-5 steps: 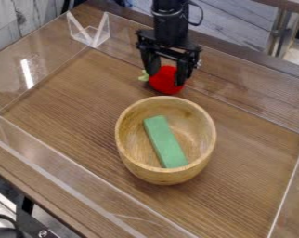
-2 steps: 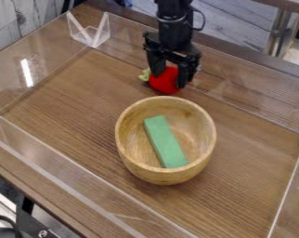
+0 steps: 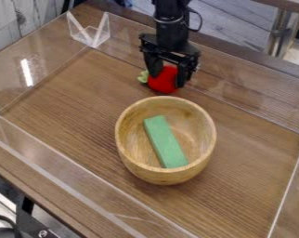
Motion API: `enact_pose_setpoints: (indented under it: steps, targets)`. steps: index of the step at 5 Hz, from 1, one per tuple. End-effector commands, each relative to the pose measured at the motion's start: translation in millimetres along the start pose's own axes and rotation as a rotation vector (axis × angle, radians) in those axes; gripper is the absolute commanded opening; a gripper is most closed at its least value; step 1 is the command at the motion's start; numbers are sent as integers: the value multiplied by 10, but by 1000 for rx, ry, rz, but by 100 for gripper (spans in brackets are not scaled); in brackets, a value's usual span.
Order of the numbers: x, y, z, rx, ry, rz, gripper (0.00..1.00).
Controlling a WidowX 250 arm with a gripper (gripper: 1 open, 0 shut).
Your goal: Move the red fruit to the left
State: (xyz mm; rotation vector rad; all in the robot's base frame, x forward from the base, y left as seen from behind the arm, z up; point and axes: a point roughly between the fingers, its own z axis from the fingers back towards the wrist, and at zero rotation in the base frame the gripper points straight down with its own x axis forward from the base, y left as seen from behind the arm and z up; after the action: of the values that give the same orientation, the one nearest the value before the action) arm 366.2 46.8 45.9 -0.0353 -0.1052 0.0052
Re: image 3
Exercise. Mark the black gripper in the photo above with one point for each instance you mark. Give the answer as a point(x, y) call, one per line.
point(182, 57)

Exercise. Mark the red plush strawberry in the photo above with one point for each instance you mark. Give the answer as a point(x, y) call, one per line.
point(164, 82)

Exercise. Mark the wooden bowl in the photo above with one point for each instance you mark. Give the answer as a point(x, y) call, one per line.
point(193, 129)

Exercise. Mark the green rectangular block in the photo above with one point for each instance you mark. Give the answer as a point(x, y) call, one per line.
point(164, 142)

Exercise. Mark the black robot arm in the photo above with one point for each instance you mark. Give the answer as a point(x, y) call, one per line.
point(168, 45)

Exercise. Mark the black table leg clamp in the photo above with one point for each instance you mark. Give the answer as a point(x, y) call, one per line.
point(27, 224)

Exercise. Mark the metal stool frame background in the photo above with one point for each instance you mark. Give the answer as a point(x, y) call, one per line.
point(282, 33)

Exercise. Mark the clear acrylic tray wall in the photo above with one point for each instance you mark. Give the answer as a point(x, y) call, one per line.
point(38, 161)

